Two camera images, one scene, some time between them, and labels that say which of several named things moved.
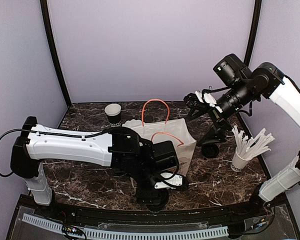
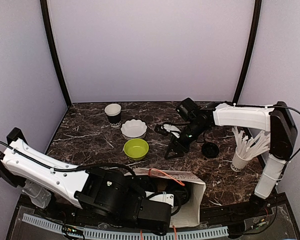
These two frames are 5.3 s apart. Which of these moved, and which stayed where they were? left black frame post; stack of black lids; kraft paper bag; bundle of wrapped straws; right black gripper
Moved: kraft paper bag; right black gripper
Stayed: bundle of wrapped straws; stack of black lids; left black frame post
